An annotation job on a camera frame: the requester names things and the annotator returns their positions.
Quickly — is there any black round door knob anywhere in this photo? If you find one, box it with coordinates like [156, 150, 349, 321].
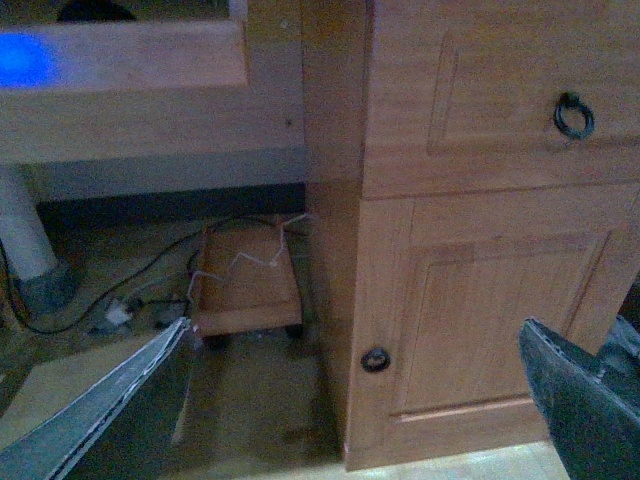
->
[360, 347, 391, 373]

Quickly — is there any black ring drawer pull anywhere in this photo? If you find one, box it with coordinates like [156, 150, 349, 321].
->
[553, 91, 595, 140]

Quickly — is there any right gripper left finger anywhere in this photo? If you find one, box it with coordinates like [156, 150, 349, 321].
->
[1, 318, 192, 479]

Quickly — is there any white plug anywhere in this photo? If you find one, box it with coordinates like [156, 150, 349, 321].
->
[105, 298, 132, 327]

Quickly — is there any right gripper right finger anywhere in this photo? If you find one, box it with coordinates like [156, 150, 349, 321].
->
[518, 316, 639, 479]

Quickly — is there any black cable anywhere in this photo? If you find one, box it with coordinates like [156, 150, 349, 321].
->
[0, 215, 281, 335]

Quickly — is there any white pipe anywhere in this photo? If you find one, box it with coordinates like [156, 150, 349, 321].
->
[1, 165, 57, 281]

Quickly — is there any wooden desk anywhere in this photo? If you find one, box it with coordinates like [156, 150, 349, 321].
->
[1, 1, 639, 470]

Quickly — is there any wooden rolling cart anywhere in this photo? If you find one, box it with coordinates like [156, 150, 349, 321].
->
[187, 219, 303, 341]

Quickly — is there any white cable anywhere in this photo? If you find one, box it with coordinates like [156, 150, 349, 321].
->
[186, 212, 316, 304]

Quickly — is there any wooden keyboard tray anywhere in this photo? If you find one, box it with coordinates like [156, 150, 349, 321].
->
[1, 18, 307, 188]

